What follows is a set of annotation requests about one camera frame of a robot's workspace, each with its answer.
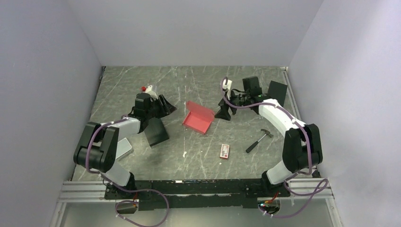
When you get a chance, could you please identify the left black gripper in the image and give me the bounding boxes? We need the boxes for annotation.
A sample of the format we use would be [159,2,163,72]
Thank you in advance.
[146,94,177,119]

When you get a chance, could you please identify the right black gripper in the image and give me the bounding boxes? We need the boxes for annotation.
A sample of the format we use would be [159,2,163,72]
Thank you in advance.
[215,89,250,121]

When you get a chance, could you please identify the red cardboard paper box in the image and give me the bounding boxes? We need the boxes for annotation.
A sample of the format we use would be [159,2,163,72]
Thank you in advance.
[183,101,215,135]

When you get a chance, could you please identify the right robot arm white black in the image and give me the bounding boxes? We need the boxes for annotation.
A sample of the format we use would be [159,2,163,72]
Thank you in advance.
[215,76,323,196]

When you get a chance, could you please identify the black box near left arm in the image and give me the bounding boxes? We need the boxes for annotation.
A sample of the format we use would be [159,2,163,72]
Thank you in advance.
[144,118,169,147]

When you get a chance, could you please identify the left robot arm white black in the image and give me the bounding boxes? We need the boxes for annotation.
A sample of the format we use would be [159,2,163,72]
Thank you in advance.
[73,92,176,199]

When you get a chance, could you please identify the small red white box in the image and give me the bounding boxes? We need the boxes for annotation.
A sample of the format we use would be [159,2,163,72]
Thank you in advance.
[219,144,230,159]

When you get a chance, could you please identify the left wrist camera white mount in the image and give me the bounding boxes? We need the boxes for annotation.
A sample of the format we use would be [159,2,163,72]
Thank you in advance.
[141,85,159,100]

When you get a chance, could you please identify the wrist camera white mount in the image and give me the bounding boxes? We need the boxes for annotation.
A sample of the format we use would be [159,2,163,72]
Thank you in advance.
[222,79,232,100]
[141,85,159,100]

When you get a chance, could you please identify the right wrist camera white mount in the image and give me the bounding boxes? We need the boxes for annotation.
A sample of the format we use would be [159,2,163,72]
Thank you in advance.
[222,79,232,100]

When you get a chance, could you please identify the hammer with black handle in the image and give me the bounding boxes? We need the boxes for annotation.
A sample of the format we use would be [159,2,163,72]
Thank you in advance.
[245,129,273,153]

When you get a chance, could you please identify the black box near right wall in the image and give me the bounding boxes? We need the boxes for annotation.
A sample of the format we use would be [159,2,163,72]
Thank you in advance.
[267,80,288,106]

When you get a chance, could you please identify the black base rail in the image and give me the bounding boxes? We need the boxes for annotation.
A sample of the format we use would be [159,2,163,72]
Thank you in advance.
[104,178,290,211]

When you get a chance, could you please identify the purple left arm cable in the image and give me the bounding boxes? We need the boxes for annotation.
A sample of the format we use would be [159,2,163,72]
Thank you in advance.
[85,117,170,227]

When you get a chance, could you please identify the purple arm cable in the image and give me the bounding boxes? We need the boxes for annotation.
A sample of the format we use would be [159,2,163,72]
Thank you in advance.
[85,117,170,227]
[220,76,329,219]

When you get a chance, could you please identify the aluminium frame rail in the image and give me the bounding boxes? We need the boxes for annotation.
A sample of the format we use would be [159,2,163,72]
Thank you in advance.
[58,181,106,203]

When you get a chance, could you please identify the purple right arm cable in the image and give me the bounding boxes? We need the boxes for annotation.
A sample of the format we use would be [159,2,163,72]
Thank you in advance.
[220,76,329,219]

